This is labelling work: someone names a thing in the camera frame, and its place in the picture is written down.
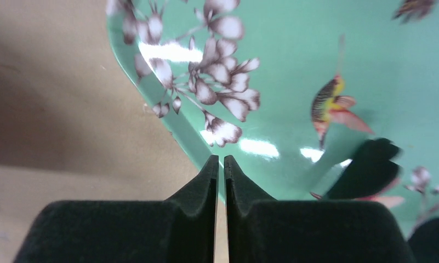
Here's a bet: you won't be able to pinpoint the black metal tongs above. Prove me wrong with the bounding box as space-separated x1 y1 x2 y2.
322 138 439 262

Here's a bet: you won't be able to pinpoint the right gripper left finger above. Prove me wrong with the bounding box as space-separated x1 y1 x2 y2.
14 155 219 262

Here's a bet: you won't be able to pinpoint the green floral tray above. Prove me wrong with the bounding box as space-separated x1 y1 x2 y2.
106 1 439 236

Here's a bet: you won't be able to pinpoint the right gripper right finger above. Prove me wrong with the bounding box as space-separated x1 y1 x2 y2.
224 155 415 262

